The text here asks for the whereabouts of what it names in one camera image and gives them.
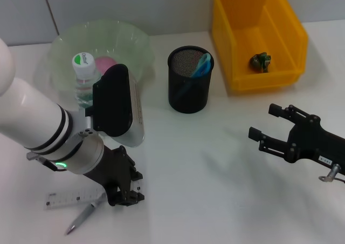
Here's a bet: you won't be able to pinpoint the silver ballpoint pen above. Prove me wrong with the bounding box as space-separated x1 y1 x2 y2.
64 193 106 236

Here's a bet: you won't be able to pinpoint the clear plastic ruler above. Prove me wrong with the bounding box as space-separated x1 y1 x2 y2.
44 178 143 211

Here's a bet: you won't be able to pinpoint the pink toy peach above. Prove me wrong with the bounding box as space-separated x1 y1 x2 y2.
94 56 119 74

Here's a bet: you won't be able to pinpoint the translucent green fruit bowl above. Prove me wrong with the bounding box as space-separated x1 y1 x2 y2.
48 19 156 93

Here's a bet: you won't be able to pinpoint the yellow plastic storage bin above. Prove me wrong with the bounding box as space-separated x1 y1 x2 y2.
211 0 309 93

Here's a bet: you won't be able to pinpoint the arm connector cable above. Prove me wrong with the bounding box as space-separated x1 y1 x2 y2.
26 151 68 172
319 164 345 185

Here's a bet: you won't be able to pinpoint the clear green-label water bottle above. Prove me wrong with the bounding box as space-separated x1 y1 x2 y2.
71 52 103 112

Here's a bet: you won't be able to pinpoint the right arm connector cable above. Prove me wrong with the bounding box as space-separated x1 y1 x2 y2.
319 164 345 185

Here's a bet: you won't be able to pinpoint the left arm connector cable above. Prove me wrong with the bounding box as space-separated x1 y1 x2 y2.
26 151 68 172

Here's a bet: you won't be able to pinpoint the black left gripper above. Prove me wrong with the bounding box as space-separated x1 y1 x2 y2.
83 145 146 207

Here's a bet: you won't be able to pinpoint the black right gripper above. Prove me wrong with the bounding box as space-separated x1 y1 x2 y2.
248 103 345 174

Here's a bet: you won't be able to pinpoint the black mesh pen cup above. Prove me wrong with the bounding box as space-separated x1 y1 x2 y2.
167 46 216 114

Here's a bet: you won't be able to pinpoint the blue safety scissors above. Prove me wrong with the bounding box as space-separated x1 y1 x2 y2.
173 52 213 102

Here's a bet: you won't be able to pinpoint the green plastic wrapper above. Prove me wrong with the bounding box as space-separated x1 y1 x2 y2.
248 52 272 74

